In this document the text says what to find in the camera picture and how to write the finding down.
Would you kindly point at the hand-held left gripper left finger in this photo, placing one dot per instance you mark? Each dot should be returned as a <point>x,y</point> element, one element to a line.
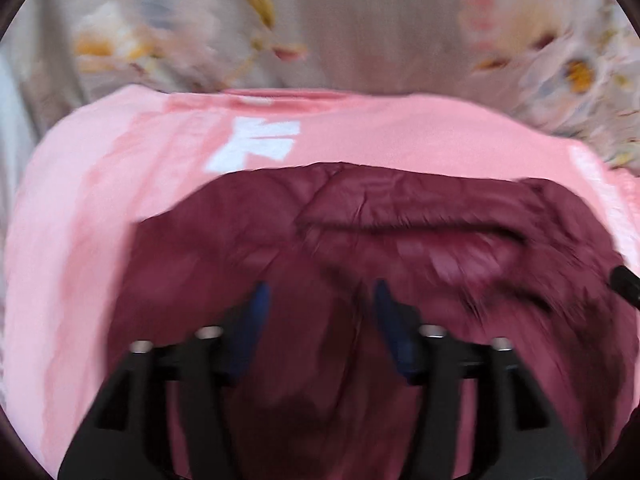
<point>250,332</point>

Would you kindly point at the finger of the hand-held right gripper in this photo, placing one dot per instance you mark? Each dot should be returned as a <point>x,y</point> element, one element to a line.
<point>625,282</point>

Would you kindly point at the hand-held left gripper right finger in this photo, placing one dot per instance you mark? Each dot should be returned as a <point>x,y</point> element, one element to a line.
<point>395,332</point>

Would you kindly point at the maroon puffer jacket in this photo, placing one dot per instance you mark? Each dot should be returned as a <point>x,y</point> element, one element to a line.
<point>320,240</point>

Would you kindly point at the pink fleece blanket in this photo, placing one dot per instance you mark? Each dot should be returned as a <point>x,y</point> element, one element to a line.
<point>100,185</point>

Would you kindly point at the grey floral cloth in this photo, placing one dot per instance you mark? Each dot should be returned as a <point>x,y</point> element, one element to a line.
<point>375,25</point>

